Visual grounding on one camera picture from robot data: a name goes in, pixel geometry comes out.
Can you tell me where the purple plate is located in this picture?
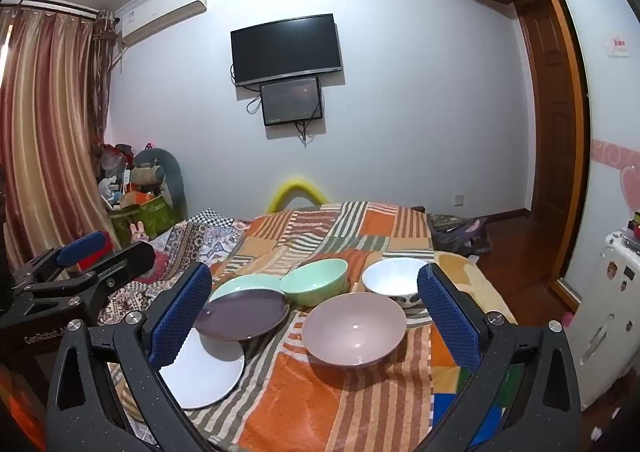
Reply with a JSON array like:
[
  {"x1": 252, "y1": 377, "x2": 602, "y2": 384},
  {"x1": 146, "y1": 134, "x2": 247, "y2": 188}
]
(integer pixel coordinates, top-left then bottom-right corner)
[{"x1": 194, "y1": 288, "x2": 291, "y2": 342}]

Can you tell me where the white plate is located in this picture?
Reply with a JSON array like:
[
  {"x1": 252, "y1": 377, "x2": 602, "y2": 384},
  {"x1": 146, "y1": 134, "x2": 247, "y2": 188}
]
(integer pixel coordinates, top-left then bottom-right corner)
[{"x1": 159, "y1": 327, "x2": 246, "y2": 409}]

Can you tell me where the pile of household clutter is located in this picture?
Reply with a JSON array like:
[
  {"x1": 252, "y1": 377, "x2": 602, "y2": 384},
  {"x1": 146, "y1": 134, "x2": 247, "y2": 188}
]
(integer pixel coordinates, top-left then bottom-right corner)
[{"x1": 92, "y1": 142, "x2": 136, "y2": 210}]

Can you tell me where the striped brown curtain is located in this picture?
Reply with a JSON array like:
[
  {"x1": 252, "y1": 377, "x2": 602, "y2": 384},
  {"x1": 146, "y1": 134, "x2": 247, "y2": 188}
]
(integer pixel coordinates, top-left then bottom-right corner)
[{"x1": 0, "y1": 7, "x2": 123, "y2": 273}]

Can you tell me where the black wall television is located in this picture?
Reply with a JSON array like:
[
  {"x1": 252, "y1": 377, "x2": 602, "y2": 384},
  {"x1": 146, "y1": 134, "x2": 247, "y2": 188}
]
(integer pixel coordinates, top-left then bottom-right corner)
[{"x1": 230, "y1": 14, "x2": 344, "y2": 88}]

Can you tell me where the dark bag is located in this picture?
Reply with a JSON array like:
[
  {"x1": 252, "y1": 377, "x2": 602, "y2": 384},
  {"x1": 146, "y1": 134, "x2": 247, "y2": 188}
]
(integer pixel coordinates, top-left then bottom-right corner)
[{"x1": 427, "y1": 213, "x2": 493, "y2": 258}]

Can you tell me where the yellow foam tube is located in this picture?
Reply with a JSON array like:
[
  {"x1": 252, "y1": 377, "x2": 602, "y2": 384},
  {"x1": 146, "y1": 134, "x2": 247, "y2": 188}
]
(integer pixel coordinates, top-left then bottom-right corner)
[{"x1": 266, "y1": 177, "x2": 328, "y2": 214}]

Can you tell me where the white appliance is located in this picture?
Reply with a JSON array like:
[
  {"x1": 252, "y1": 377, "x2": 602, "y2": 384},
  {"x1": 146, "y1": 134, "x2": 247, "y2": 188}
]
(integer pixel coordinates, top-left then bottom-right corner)
[{"x1": 570, "y1": 229, "x2": 640, "y2": 408}]

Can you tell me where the white bowl with black spots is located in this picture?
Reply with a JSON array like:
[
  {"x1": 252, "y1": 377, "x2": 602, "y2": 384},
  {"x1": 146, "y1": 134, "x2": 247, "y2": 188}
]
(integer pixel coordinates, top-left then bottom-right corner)
[{"x1": 361, "y1": 257, "x2": 432, "y2": 309}]

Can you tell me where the curtain rail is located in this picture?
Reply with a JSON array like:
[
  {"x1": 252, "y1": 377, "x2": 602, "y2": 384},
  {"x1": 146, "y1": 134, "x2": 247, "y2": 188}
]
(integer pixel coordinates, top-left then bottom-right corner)
[{"x1": 0, "y1": 0, "x2": 98, "y2": 18}]

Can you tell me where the green cardboard box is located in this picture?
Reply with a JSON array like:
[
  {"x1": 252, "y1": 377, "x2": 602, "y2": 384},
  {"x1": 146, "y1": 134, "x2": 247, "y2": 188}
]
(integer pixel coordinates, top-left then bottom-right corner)
[{"x1": 109, "y1": 195, "x2": 182, "y2": 245}]

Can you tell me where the wooden door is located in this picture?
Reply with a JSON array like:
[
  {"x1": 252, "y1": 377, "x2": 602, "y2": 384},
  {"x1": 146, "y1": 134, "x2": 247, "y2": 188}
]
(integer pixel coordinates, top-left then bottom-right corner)
[{"x1": 515, "y1": 0, "x2": 587, "y2": 293}]

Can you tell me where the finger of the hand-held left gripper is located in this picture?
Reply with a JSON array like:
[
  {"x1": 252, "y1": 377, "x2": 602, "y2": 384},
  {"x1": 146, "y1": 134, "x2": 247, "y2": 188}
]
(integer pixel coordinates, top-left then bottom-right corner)
[
  {"x1": 75, "y1": 241, "x2": 156, "y2": 300},
  {"x1": 10, "y1": 231, "x2": 113, "y2": 288}
]

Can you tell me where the green bowl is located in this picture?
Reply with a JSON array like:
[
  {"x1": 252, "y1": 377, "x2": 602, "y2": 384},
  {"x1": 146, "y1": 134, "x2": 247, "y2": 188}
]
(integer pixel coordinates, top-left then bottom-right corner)
[{"x1": 279, "y1": 258, "x2": 349, "y2": 307}]

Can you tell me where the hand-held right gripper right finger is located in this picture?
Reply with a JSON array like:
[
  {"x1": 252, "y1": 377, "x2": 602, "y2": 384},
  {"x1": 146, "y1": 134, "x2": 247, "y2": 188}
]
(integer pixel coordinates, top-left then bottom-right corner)
[{"x1": 415, "y1": 262, "x2": 583, "y2": 452}]

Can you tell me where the green plate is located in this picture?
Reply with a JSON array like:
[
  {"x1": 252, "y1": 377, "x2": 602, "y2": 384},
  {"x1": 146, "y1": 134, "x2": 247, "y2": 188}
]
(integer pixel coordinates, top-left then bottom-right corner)
[{"x1": 210, "y1": 275, "x2": 286, "y2": 305}]

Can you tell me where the colourful fleece blanket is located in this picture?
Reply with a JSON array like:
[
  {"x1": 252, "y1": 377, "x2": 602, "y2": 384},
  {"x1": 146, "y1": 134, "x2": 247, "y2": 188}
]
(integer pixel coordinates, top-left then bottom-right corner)
[{"x1": 431, "y1": 252, "x2": 521, "y2": 452}]

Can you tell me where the pink bowl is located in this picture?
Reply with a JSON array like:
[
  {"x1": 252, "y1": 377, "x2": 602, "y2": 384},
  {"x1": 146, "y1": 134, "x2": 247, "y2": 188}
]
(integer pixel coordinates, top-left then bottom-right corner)
[{"x1": 301, "y1": 295, "x2": 407, "y2": 367}]

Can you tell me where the small black wall monitor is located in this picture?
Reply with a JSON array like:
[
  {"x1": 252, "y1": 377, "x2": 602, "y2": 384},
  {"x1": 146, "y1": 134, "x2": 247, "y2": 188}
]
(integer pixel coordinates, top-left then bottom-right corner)
[{"x1": 259, "y1": 76, "x2": 324, "y2": 126}]

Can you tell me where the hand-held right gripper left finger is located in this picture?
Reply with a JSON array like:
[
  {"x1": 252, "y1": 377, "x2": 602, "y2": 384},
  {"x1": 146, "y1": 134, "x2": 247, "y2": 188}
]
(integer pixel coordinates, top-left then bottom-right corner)
[{"x1": 46, "y1": 261, "x2": 218, "y2": 452}]

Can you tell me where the white air conditioner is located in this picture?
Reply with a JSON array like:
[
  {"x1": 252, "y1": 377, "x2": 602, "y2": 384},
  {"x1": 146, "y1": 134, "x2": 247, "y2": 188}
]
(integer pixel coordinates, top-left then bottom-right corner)
[{"x1": 119, "y1": 0, "x2": 208, "y2": 46}]

